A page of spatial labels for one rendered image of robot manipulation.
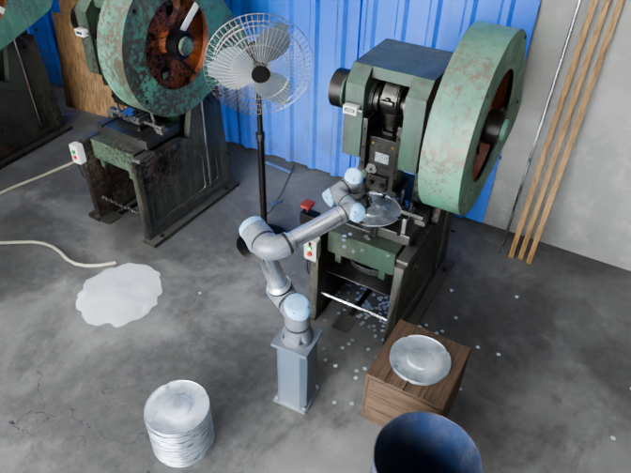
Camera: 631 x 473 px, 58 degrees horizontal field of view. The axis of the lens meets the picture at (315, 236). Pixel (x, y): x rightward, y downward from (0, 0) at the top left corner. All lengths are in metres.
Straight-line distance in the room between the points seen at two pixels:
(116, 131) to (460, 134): 2.38
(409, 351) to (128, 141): 2.22
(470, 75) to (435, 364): 1.33
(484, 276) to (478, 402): 1.00
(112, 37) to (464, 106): 1.80
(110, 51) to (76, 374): 1.70
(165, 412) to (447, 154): 1.66
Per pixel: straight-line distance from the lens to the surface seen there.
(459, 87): 2.29
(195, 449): 2.82
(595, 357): 3.64
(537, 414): 3.25
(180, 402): 2.78
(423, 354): 2.83
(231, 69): 3.16
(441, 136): 2.29
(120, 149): 3.84
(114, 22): 3.19
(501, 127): 2.60
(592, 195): 4.05
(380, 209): 2.94
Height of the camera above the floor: 2.51
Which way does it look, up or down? 39 degrees down
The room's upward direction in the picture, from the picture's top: 2 degrees clockwise
